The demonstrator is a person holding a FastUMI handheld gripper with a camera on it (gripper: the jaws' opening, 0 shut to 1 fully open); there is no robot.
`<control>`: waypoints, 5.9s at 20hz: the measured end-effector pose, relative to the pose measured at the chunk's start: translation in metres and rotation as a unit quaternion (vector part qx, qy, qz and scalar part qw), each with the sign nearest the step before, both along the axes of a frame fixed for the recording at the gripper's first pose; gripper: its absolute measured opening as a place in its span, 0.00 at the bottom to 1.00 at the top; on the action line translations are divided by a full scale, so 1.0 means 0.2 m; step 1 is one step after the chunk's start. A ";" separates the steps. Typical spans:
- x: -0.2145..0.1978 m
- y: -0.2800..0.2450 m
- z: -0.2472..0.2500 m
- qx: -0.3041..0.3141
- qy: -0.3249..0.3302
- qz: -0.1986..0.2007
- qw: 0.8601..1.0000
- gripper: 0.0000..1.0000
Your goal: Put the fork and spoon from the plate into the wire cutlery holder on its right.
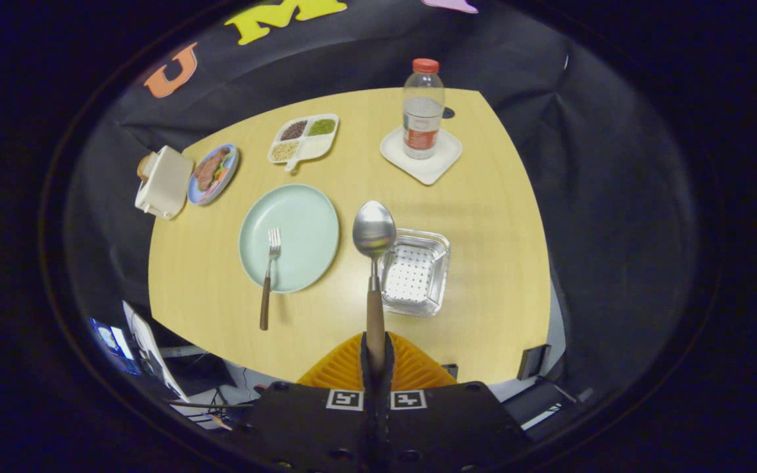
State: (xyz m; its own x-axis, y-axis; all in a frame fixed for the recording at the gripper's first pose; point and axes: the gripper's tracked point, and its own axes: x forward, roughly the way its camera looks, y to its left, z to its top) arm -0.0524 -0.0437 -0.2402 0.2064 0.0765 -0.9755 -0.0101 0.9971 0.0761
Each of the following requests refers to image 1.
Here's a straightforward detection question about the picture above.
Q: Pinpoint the wooden-handled metal fork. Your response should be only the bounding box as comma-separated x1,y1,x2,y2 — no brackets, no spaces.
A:
259,227,282,331

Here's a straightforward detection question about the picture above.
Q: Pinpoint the wooden-handled metal spoon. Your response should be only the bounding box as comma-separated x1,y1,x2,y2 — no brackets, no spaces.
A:
352,200,397,375

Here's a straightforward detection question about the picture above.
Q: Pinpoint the white square coaster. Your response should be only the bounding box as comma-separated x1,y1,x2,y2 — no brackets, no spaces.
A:
380,126,463,186

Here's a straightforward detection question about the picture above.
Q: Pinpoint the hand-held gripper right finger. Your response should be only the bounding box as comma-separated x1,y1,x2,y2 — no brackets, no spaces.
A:
377,332,530,473

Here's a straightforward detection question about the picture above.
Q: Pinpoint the white toaster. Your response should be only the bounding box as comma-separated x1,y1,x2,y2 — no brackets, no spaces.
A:
134,145,194,221

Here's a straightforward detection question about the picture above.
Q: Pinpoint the mint green plate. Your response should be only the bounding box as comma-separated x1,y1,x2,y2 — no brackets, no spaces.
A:
239,183,340,294

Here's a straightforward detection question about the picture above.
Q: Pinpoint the clear bottle with red cap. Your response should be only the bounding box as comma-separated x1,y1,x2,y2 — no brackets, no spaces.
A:
403,58,446,160

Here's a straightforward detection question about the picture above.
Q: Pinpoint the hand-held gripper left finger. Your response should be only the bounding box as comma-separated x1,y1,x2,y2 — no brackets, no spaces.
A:
234,332,377,473

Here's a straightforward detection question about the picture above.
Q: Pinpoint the perforated metal basket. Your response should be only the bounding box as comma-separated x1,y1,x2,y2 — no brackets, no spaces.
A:
378,228,451,319

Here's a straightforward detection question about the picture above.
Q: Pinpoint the blue plate with food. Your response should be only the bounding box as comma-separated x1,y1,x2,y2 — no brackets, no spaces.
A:
187,143,240,206

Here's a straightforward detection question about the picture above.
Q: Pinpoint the black table clamp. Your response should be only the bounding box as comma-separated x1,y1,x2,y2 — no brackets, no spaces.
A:
518,343,551,381

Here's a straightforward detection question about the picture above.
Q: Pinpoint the white board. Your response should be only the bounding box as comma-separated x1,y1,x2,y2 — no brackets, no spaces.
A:
122,301,190,403

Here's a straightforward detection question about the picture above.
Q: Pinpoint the white divided tray with beans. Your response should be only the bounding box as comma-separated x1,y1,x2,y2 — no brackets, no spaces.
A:
267,113,340,173

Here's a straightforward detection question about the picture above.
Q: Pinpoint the laptop screen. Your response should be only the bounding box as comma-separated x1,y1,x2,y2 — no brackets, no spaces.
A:
89,317,143,376

